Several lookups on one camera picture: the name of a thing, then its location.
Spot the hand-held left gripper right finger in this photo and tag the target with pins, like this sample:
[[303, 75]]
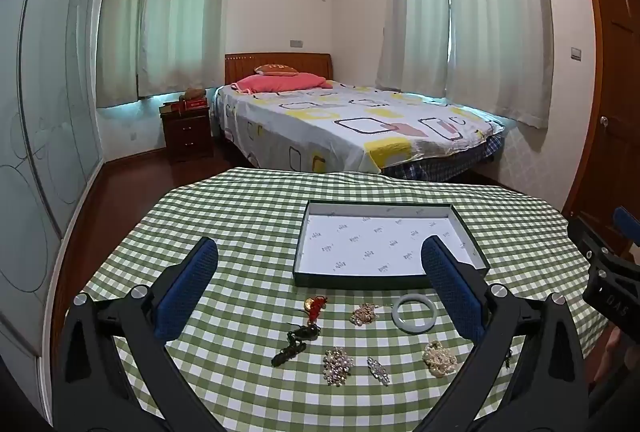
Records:
[[450, 292]]

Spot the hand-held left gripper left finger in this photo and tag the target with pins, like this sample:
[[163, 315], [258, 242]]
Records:
[[187, 292]]

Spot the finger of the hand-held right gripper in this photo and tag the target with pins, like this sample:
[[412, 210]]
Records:
[[592, 237], [628, 219]]

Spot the pale jade bangle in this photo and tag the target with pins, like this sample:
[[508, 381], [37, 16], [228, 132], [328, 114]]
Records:
[[400, 319]]

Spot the green box with white lining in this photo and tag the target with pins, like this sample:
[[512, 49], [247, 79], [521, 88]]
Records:
[[390, 247]]

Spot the gold bead cluster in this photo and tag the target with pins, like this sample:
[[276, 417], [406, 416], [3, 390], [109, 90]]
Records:
[[364, 314]]

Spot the oval rhinestone hair clip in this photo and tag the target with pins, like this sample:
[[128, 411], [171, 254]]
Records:
[[378, 370]]

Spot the red tassel charm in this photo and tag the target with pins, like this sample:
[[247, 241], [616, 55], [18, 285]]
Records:
[[315, 307]]

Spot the round rhinestone brooch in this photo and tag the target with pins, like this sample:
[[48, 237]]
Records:
[[336, 366]]

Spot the green checkered tablecloth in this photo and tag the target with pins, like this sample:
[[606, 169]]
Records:
[[250, 222]]

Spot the blue plaid bed skirt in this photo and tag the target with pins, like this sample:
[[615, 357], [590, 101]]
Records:
[[440, 162]]

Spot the brown wooden door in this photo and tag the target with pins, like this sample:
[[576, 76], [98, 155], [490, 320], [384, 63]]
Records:
[[610, 87]]

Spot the dark wooden nightstand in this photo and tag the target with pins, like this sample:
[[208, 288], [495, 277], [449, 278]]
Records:
[[187, 134]]

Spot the stack of books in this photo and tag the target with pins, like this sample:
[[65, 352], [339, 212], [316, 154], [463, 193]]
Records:
[[170, 107]]

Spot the red box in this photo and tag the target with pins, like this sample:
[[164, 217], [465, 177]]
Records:
[[194, 103]]

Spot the patterned white bedsheet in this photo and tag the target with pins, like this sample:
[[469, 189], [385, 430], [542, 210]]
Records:
[[350, 122]]

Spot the brown plush toy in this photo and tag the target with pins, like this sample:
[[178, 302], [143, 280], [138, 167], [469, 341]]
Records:
[[194, 94]]

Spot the pink pillow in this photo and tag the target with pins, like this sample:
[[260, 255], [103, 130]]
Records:
[[280, 83]]

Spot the frosted glass wardrobe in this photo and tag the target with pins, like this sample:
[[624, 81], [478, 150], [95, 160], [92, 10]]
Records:
[[45, 112]]

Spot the wooden headboard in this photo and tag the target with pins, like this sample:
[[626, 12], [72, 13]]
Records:
[[240, 64]]

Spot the wide white curtain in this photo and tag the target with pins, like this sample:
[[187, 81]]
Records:
[[500, 22], [182, 12]]

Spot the small orange cushion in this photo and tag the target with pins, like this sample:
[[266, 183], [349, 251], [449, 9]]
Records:
[[275, 69]]

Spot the narrow white curtain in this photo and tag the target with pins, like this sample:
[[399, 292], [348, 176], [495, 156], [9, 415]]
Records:
[[412, 12], [120, 22]]

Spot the wall light switch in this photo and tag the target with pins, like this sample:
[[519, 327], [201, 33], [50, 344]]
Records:
[[576, 53]]

